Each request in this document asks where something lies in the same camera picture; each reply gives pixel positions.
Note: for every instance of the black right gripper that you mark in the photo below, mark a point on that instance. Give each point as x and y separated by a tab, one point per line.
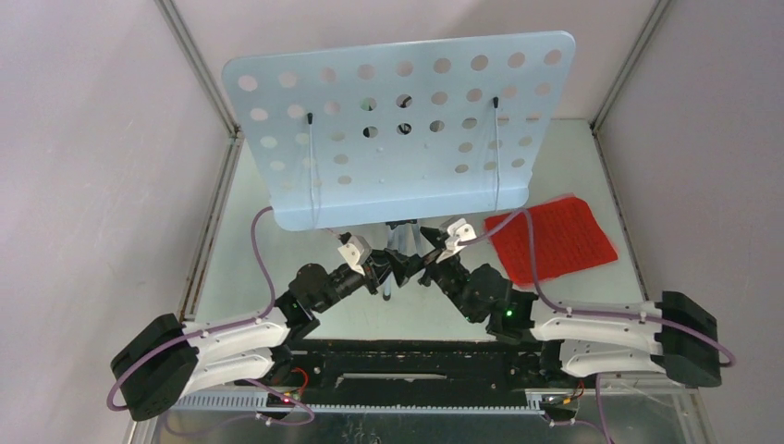
431	268

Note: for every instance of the light blue music stand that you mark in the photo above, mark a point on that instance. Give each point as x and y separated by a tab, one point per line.
385	132

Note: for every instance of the red sheet music page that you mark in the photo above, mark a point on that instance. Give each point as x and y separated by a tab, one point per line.
567	239

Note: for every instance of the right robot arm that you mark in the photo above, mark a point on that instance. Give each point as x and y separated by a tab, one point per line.
674	336

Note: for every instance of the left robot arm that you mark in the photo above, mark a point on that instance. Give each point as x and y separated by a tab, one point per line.
170	359

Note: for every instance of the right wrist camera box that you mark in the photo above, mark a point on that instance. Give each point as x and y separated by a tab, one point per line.
458	230

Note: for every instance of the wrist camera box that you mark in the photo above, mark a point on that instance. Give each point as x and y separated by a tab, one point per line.
458	230
355	251

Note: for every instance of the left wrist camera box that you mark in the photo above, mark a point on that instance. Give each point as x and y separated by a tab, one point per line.
355	251

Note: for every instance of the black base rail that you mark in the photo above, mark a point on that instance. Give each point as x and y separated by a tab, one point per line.
419	373

